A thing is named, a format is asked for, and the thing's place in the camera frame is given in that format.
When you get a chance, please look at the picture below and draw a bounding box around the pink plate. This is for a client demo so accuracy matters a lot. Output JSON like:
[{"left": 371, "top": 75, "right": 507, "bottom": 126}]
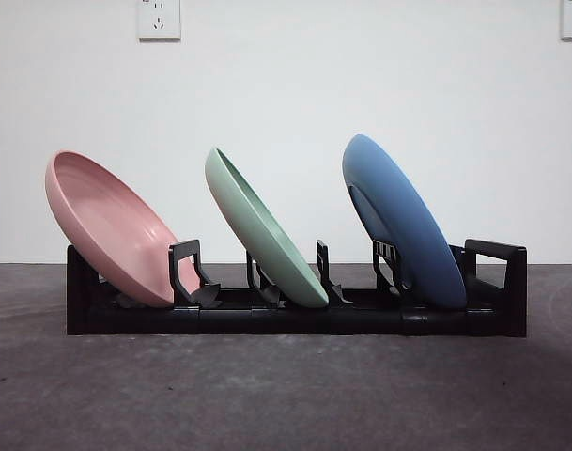
[{"left": 44, "top": 149, "right": 207, "bottom": 309}]

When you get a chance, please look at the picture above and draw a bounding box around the black plastic dish rack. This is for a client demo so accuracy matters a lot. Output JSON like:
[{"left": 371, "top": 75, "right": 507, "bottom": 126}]
[{"left": 67, "top": 238, "right": 530, "bottom": 339}]

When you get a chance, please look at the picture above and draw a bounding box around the green plate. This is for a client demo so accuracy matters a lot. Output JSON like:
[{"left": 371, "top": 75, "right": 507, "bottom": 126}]
[{"left": 204, "top": 147, "right": 331, "bottom": 310}]

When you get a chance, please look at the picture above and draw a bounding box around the blue plate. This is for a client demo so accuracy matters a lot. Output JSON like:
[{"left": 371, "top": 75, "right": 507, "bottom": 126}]
[{"left": 341, "top": 133, "right": 468, "bottom": 312}]

